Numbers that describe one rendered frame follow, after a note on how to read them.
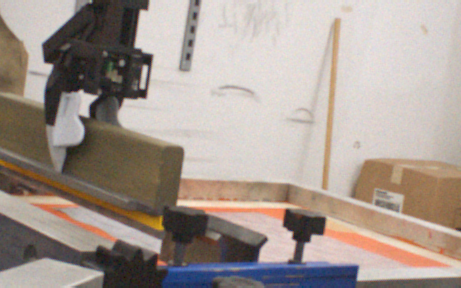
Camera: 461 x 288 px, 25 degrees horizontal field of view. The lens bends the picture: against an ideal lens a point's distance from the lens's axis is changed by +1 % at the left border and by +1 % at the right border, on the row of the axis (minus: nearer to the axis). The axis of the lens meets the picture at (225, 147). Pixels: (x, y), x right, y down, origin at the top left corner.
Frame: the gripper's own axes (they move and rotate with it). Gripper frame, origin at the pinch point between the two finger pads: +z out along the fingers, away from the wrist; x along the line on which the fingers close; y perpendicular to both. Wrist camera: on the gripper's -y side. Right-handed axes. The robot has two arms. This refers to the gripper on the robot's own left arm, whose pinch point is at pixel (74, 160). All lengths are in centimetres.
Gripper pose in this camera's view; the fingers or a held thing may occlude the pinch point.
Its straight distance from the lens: 122.3
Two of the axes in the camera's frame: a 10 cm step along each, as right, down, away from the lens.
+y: 6.5, 1.9, -7.4
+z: -1.7, 9.8, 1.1
